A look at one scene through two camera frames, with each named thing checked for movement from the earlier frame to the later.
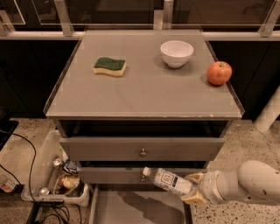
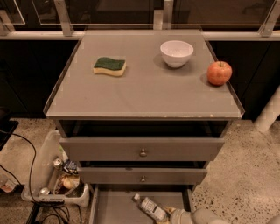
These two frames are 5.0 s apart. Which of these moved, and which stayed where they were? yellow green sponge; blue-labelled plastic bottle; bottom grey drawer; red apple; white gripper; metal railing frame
Moved: blue-labelled plastic bottle; white gripper
Stayed: metal railing frame; yellow green sponge; bottom grey drawer; red apple
